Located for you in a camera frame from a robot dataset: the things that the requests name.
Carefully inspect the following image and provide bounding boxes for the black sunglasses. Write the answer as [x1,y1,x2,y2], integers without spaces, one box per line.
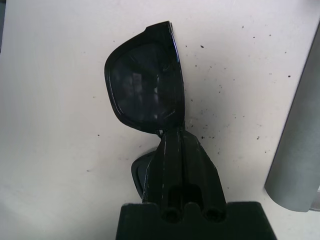
[104,21,187,202]

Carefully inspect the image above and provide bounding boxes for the grey glasses case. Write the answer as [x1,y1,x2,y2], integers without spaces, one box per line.
[264,29,320,213]

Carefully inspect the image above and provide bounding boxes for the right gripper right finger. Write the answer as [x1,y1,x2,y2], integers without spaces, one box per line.
[179,127,228,210]

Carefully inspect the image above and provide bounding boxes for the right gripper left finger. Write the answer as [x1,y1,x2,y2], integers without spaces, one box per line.
[141,127,185,212]

